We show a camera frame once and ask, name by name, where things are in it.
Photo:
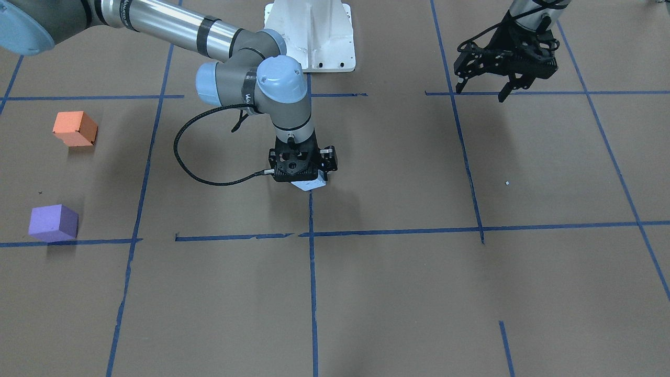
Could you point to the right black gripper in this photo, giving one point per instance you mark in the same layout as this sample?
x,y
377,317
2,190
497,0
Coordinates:
x,y
330,159

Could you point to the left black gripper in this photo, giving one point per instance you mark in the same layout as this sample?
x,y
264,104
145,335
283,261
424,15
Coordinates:
x,y
503,40

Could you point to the light blue foam block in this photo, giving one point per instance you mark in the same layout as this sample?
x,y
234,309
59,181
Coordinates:
x,y
319,182

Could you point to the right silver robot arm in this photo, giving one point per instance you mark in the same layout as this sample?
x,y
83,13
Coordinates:
x,y
248,71

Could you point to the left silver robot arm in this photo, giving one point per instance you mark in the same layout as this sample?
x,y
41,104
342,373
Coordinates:
x,y
525,13

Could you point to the orange foam block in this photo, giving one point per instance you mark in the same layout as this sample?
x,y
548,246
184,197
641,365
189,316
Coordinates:
x,y
75,129

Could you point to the purple foam block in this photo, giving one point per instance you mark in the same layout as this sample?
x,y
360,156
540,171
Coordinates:
x,y
53,223

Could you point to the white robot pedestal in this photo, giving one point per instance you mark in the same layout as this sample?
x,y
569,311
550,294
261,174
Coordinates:
x,y
318,34

